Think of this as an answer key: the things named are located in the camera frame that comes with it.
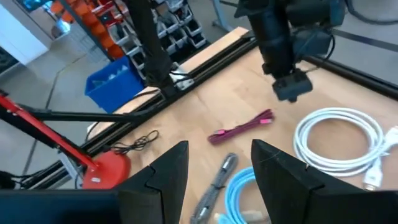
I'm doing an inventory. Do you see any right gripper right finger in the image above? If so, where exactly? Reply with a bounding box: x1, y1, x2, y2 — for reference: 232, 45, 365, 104
251, 139, 398, 224

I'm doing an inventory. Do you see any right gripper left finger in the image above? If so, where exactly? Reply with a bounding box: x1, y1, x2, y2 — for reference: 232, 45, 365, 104
0, 140, 190, 224

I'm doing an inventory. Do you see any black white braided cable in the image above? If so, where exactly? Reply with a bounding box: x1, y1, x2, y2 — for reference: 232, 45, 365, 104
190, 152, 239, 224

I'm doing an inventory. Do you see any large blue cable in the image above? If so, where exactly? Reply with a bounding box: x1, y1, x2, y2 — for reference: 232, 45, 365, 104
214, 166, 272, 224

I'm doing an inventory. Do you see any maroon braided cable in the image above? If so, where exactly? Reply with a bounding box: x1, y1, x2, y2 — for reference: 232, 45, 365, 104
207, 108, 275, 146

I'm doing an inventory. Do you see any blue storage crate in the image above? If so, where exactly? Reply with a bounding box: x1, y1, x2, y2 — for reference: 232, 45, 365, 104
84, 55, 146, 114

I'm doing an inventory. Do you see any black white parts bin rack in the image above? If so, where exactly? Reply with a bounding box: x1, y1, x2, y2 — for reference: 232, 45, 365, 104
107, 0, 208, 63

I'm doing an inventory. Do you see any orange storage bin rack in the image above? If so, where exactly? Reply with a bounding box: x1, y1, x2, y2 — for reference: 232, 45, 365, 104
49, 0, 126, 60

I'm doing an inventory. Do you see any white cabinet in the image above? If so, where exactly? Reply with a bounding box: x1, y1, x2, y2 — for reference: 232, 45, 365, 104
0, 2, 50, 66

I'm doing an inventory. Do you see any thin black cord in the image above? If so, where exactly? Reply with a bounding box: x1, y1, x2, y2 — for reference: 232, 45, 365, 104
109, 129, 160, 156

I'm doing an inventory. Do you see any black table frame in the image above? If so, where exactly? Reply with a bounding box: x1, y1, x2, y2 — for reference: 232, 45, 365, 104
0, 0, 398, 190

